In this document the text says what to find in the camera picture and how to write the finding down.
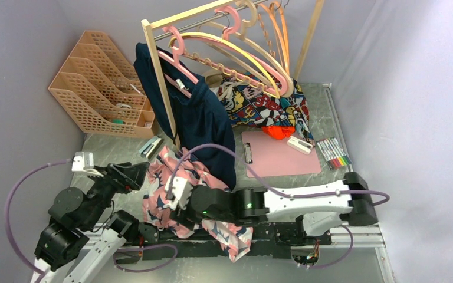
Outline orange hanger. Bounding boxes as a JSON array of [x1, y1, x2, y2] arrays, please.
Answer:
[[257, 1, 290, 74]]

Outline grey stapler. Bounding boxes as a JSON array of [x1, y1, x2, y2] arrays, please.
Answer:
[[139, 136, 163, 160]]

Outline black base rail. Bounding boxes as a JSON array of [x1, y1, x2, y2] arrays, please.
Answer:
[[133, 222, 332, 259]]

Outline pink clipboard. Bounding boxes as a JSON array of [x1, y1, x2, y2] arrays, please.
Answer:
[[241, 131, 322, 177]]

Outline beige plastic file organizer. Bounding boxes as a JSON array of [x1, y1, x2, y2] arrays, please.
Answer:
[[48, 31, 159, 139]]

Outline pink patterned shorts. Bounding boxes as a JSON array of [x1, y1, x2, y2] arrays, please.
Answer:
[[142, 146, 254, 262]]

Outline orange cloth item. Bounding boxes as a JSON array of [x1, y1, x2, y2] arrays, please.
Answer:
[[261, 126, 296, 140]]

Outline white eraser box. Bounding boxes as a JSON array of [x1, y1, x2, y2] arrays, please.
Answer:
[[287, 136, 313, 155]]

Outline colourful cartoon print cloth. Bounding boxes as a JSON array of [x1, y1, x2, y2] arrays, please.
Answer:
[[211, 75, 314, 143]]

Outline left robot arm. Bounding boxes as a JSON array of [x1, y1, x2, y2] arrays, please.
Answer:
[[32, 161, 149, 282]]

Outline set of coloured markers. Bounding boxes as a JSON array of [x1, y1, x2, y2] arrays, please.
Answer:
[[316, 137, 352, 170]]

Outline wooden clothes rack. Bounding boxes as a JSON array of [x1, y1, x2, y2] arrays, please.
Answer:
[[141, 1, 324, 146]]

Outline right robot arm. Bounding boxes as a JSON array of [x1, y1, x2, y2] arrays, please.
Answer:
[[165, 172, 379, 244]]

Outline tan wavy hanger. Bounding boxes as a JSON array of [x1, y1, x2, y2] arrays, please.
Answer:
[[183, 51, 280, 98]]

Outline pink hanger with navy shorts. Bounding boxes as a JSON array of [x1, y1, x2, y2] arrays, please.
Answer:
[[157, 25, 198, 98]]

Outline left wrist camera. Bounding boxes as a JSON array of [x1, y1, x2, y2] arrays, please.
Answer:
[[71, 151, 94, 173]]

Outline navy blue shorts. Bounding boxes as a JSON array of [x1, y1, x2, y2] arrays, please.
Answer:
[[133, 43, 237, 189]]

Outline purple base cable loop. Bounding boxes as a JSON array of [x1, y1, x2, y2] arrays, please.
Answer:
[[112, 243, 179, 274]]

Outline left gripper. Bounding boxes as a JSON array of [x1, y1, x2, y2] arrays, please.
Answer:
[[83, 160, 149, 228]]

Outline yellow hanger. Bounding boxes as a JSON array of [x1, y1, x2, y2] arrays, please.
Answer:
[[168, 32, 289, 97]]

